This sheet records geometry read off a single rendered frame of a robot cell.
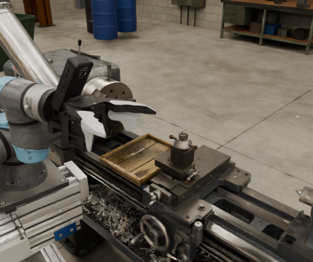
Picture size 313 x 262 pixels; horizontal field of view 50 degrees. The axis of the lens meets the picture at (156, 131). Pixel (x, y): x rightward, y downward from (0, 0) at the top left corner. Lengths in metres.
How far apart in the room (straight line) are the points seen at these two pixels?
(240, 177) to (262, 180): 1.60
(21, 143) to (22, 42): 0.26
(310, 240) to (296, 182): 2.00
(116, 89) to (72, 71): 1.20
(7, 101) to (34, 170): 0.44
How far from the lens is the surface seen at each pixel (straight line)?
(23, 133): 0.77
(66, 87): 0.62
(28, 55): 0.89
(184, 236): 1.43
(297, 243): 1.32
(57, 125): 0.68
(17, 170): 1.13
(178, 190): 1.40
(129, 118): 0.65
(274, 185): 3.18
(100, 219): 1.84
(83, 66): 0.60
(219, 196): 1.59
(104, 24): 8.15
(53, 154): 2.04
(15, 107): 0.74
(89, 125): 0.54
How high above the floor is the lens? 1.83
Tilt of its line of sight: 28 degrees down
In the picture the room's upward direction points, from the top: straight up
